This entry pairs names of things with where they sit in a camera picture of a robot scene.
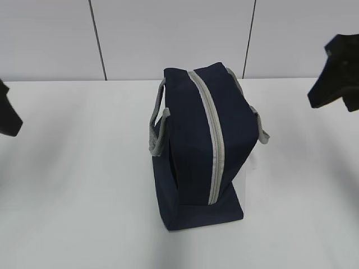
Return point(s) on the navy and white lunch bag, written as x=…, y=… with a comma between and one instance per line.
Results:
x=201, y=132

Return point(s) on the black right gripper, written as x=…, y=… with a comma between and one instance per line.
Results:
x=339, y=78

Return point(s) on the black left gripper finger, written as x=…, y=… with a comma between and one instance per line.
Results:
x=11, y=123

